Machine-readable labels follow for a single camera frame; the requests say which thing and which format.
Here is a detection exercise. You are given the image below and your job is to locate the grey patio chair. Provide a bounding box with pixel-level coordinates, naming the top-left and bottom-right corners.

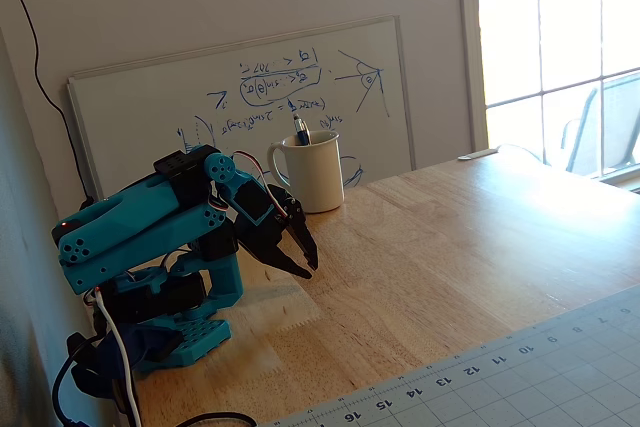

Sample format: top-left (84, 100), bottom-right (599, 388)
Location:
top-left (559, 69), bottom-right (640, 178)

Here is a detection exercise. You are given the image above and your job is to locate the thin black wall cable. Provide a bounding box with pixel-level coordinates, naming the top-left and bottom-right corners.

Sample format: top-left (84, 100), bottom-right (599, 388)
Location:
top-left (8, 0), bottom-right (96, 206)

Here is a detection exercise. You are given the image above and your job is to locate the grey cutting mat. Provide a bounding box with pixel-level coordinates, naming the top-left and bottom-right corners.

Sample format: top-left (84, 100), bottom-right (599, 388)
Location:
top-left (259, 284), bottom-right (640, 427)

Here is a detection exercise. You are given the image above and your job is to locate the white framed window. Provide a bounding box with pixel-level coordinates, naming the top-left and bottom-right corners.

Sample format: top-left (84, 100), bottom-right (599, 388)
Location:
top-left (457, 0), bottom-right (640, 193)

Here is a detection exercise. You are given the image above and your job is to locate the whiteboard with blue writing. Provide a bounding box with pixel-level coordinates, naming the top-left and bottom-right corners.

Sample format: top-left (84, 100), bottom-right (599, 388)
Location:
top-left (66, 15), bottom-right (416, 201)

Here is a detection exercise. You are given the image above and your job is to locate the blue pen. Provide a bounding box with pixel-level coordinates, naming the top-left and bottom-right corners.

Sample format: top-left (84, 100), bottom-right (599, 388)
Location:
top-left (292, 114), bottom-right (312, 147)

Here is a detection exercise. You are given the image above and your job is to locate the white cable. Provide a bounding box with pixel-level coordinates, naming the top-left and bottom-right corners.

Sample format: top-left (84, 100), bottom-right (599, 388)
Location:
top-left (93, 290), bottom-right (145, 427)

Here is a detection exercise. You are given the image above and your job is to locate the blue clamp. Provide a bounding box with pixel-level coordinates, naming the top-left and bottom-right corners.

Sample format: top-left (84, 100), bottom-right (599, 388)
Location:
top-left (97, 324), bottom-right (184, 373)

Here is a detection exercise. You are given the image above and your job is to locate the white ceramic mug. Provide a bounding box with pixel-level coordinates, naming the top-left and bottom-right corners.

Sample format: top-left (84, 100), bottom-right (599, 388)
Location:
top-left (266, 129), bottom-right (346, 214)

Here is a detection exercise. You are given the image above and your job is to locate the small white strip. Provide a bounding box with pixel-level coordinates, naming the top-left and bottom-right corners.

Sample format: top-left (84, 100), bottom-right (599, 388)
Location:
top-left (457, 147), bottom-right (497, 163)

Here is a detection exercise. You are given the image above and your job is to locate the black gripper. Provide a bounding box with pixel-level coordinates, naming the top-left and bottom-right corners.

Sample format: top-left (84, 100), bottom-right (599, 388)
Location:
top-left (231, 181), bottom-right (320, 281)

